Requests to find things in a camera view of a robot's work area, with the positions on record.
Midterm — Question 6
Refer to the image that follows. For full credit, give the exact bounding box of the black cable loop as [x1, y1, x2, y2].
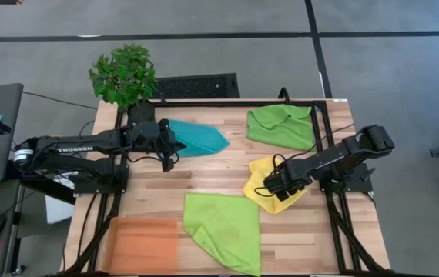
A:
[278, 86, 292, 105]

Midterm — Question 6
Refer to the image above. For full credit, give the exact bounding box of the teal microfiber towel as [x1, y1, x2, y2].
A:
[168, 118, 231, 158]

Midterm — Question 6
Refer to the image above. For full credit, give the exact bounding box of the green potted plant black pot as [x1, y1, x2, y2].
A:
[88, 42, 159, 125]

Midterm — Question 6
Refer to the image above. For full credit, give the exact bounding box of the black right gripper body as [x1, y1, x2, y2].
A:
[264, 163, 310, 198]

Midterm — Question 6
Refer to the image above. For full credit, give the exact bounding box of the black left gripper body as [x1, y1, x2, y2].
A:
[156, 118, 180, 155]

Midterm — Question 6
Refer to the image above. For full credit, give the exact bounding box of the white paper sheet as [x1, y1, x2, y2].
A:
[45, 172, 77, 225]

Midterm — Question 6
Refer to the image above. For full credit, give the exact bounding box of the lime green microfiber towel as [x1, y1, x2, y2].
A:
[182, 192, 262, 277]

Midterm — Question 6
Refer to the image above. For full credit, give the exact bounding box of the black aluminium table frame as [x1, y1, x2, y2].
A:
[63, 98, 392, 277]

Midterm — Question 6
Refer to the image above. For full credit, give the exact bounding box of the yellow microfiber towel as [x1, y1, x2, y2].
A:
[242, 155, 309, 215]

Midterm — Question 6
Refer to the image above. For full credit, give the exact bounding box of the darker green microfiber towel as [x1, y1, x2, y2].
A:
[246, 103, 317, 152]

